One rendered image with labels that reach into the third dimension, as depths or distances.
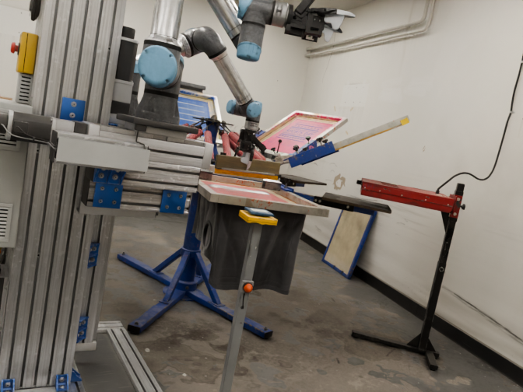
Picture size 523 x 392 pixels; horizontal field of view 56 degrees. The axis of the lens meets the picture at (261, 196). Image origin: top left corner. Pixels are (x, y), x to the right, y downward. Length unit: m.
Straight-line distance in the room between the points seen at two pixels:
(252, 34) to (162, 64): 0.29
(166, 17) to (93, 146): 0.44
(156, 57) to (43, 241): 0.76
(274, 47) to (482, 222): 4.26
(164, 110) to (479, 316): 2.96
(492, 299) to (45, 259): 3.02
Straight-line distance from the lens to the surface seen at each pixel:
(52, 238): 1.87
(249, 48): 1.58
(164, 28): 1.58
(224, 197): 2.16
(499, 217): 3.92
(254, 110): 2.42
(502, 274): 3.86
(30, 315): 1.97
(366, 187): 3.22
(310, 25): 1.61
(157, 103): 1.68
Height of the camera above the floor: 1.28
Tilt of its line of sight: 7 degrees down
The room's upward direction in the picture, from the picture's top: 11 degrees clockwise
